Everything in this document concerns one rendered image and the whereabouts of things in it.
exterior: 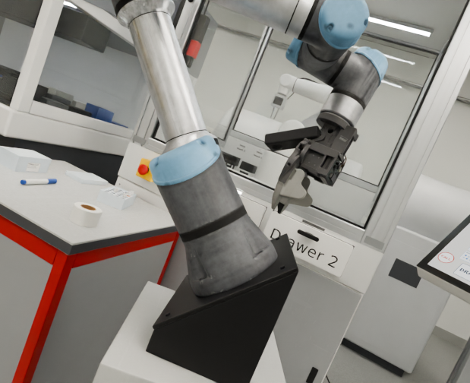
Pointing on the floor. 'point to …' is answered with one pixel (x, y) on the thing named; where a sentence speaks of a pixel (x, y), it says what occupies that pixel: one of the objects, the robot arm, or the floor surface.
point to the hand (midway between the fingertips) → (276, 204)
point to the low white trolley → (59, 274)
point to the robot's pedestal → (140, 374)
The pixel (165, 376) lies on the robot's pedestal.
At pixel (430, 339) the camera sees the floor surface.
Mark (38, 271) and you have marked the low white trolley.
